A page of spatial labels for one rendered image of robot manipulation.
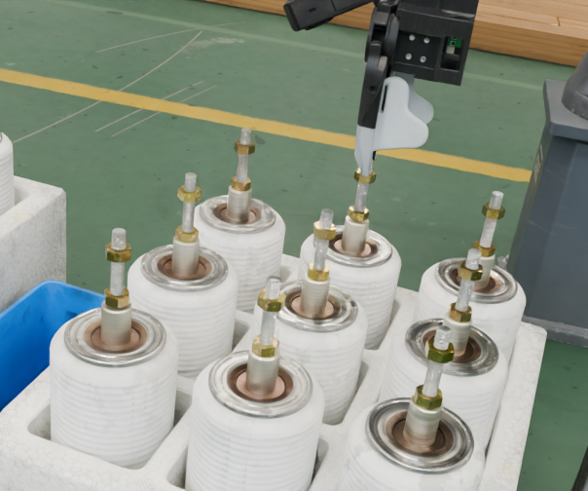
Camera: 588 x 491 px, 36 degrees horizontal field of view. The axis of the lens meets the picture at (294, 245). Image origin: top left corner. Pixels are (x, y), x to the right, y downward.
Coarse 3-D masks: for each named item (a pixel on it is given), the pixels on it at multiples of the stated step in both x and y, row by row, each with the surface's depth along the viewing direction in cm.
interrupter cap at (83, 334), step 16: (80, 320) 69; (96, 320) 69; (144, 320) 70; (64, 336) 66; (80, 336) 67; (96, 336) 67; (144, 336) 68; (160, 336) 68; (80, 352) 65; (96, 352) 65; (112, 352) 66; (128, 352) 66; (144, 352) 66; (160, 352) 67
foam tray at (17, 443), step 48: (240, 336) 85; (528, 336) 88; (48, 384) 73; (192, 384) 75; (528, 384) 81; (0, 432) 67; (48, 432) 72; (336, 432) 72; (0, 480) 67; (48, 480) 65; (96, 480) 64; (144, 480) 65; (336, 480) 67
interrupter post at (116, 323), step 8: (104, 304) 66; (104, 312) 66; (112, 312) 65; (120, 312) 65; (128, 312) 66; (104, 320) 66; (112, 320) 66; (120, 320) 66; (128, 320) 66; (104, 328) 66; (112, 328) 66; (120, 328) 66; (128, 328) 67; (104, 336) 67; (112, 336) 66; (120, 336) 66; (128, 336) 67; (112, 344) 67; (120, 344) 67
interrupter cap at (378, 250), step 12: (336, 228) 87; (336, 240) 85; (372, 240) 86; (384, 240) 86; (336, 252) 83; (348, 252) 84; (360, 252) 84; (372, 252) 84; (384, 252) 84; (348, 264) 81; (360, 264) 81; (372, 264) 82
